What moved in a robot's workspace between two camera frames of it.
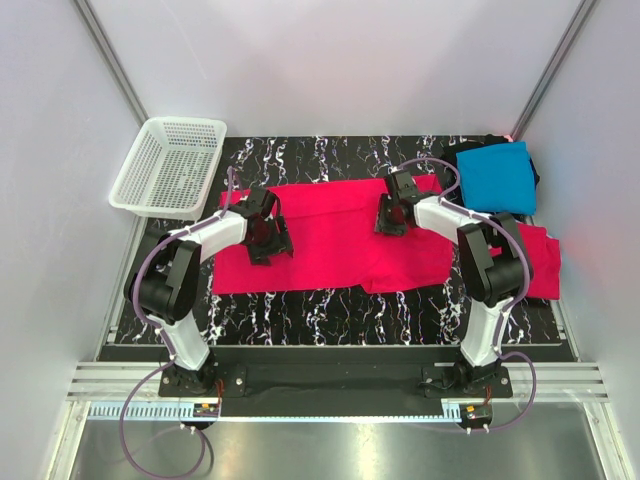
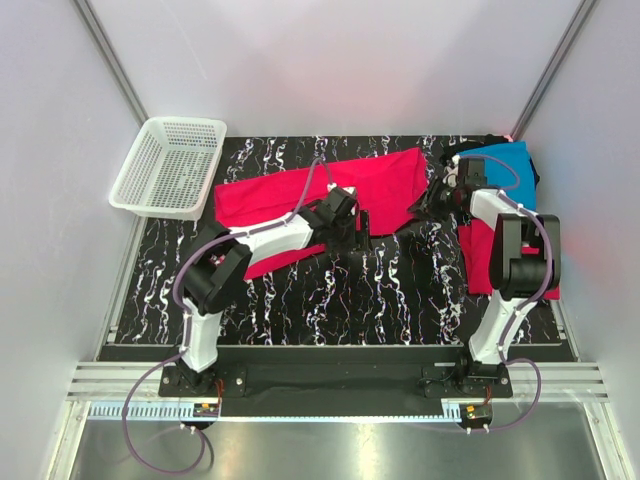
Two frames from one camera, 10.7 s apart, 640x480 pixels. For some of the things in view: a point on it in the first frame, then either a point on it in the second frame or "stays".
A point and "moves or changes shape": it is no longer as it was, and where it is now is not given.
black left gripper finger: (259, 255) -> (364, 230)
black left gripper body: (273, 245) -> (361, 230)
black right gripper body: (388, 220) -> (428, 201)
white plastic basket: (171, 168) stays
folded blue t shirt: (499, 178) stays
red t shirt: (335, 246) moves or changes shape
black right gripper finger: (386, 221) -> (419, 210)
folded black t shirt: (454, 192) stays
